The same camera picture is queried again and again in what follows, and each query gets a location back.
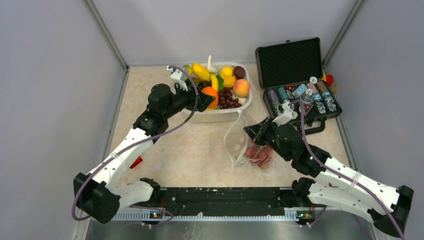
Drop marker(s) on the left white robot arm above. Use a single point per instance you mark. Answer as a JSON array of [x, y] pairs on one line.
[[97, 193]]

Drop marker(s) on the white plastic fruit basket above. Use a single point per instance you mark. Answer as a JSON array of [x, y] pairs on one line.
[[224, 115]]

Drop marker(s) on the dark purple passion fruit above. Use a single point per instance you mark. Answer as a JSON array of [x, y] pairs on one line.
[[239, 72]]

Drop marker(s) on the purple grape bunch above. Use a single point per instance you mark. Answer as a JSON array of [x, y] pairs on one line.
[[227, 100]]

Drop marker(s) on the white peeled banana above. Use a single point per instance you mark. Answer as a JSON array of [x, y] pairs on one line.
[[209, 66]]

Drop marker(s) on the yellow wrinkled fruit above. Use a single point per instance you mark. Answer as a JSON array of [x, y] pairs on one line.
[[229, 81]]

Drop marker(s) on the red blue block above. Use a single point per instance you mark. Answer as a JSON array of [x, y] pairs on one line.
[[136, 162]]

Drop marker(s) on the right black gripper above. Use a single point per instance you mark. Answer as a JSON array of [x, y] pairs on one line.
[[257, 132]]

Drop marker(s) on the black poker chip case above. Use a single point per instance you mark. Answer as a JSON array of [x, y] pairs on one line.
[[292, 71]]

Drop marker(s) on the orange persimmon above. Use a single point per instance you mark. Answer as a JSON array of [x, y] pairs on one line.
[[210, 91]]

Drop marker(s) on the clear zip top bag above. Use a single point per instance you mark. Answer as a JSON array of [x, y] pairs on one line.
[[236, 142]]

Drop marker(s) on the peach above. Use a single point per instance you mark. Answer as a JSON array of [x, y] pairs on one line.
[[241, 88]]

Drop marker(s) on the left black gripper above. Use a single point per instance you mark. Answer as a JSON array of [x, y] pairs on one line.
[[190, 94]]

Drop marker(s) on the green yellow mango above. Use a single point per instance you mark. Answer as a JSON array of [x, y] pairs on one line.
[[188, 69]]

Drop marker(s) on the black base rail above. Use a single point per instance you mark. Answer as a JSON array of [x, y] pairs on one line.
[[229, 204]]

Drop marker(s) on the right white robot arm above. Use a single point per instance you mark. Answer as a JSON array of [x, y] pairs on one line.
[[329, 182]]

